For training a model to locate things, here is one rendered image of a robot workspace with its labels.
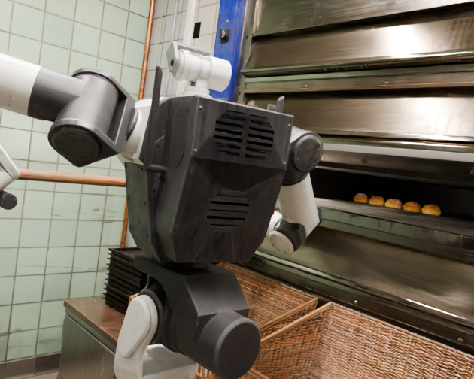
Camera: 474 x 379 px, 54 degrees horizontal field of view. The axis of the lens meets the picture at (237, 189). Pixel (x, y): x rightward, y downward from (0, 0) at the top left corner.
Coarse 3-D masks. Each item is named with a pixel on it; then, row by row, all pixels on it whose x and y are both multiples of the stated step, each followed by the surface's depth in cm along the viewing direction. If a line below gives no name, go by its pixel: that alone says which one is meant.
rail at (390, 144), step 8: (352, 144) 152; (360, 144) 150; (368, 144) 148; (376, 144) 146; (384, 144) 144; (392, 144) 142; (400, 144) 140; (408, 144) 138; (416, 144) 136; (424, 144) 134; (432, 144) 133; (440, 144) 131; (456, 152) 128; (464, 152) 126; (472, 152) 124
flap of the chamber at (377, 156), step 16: (336, 144) 156; (320, 160) 183; (336, 160) 174; (352, 160) 165; (368, 160) 158; (384, 160) 151; (400, 160) 144; (416, 160) 139; (432, 160) 133; (448, 160) 129; (464, 160) 125; (464, 176) 143
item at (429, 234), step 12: (324, 216) 176; (336, 216) 172; (348, 216) 168; (360, 216) 165; (372, 228) 161; (384, 228) 157; (396, 228) 154; (408, 228) 151; (420, 228) 148; (432, 240) 145; (444, 240) 143; (456, 240) 140; (468, 240) 137
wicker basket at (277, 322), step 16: (240, 272) 203; (256, 288) 193; (272, 288) 187; (288, 288) 181; (256, 304) 190; (272, 304) 184; (288, 304) 179; (304, 304) 167; (256, 320) 187; (272, 320) 156; (288, 320) 162; (272, 352) 159
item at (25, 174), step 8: (24, 176) 122; (32, 176) 124; (40, 176) 125; (48, 176) 126; (56, 176) 128; (64, 176) 129; (72, 176) 131; (80, 176) 133; (88, 176) 135; (96, 176) 137; (104, 176) 139; (88, 184) 135; (96, 184) 137; (104, 184) 138; (112, 184) 140; (120, 184) 142
